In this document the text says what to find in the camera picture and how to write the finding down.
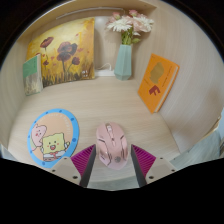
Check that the pink and white flower bouquet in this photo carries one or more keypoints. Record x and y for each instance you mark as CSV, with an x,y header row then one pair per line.
x,y
130,24

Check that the yellow poppy flower painting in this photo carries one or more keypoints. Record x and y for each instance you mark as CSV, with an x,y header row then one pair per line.
x,y
66,50

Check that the green and beige book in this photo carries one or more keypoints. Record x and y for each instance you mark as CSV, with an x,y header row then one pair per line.
x,y
32,75

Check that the round blue-rimmed cartoon mouse pad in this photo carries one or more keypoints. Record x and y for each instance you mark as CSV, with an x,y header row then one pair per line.
x,y
53,140

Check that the pale green faceted vase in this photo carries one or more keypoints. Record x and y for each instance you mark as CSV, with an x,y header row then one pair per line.
x,y
123,63

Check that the orange book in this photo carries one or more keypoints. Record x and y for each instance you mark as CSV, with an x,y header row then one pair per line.
x,y
158,81

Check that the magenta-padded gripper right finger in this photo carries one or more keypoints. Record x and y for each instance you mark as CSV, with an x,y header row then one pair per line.
x,y
151,166

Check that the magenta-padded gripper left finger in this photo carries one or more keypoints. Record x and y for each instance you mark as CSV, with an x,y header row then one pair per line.
x,y
75,168

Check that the pink computer mouse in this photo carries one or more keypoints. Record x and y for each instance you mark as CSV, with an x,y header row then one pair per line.
x,y
112,146

